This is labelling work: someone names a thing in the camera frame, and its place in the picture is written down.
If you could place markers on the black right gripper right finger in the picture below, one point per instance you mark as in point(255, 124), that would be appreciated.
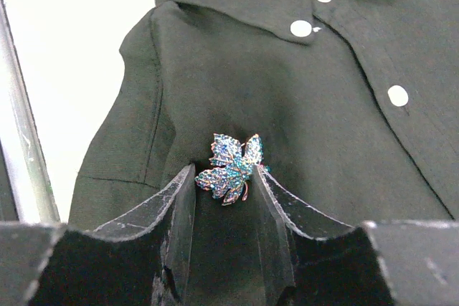
point(309, 258)

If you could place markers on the black button-up shirt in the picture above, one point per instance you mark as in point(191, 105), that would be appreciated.
point(356, 103)

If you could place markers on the aluminium frame rail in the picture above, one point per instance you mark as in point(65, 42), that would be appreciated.
point(26, 169)

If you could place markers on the blue leaf brooch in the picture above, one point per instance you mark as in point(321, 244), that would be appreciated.
point(232, 164)

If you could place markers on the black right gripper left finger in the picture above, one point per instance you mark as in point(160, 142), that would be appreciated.
point(139, 258)

